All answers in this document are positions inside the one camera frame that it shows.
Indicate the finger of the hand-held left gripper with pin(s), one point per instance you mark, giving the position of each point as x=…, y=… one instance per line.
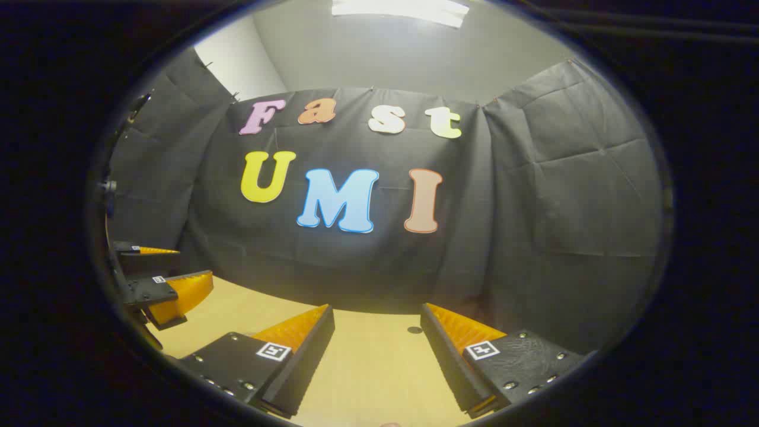
x=148, y=290
x=127, y=249

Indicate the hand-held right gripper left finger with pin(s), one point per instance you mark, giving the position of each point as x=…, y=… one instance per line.
x=308, y=362

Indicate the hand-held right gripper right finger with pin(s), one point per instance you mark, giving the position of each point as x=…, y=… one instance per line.
x=450, y=367

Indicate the wooden desktop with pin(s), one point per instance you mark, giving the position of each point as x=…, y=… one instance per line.
x=367, y=367

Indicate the ceiling light panel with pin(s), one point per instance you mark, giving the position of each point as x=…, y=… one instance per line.
x=403, y=9

